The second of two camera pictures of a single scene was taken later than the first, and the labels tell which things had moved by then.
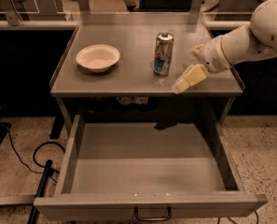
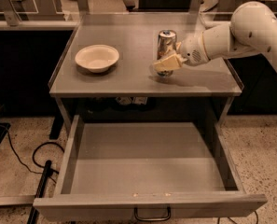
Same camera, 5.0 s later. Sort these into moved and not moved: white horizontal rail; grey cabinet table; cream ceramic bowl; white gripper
Moved: white gripper
Not moved: white horizontal rail; grey cabinet table; cream ceramic bowl
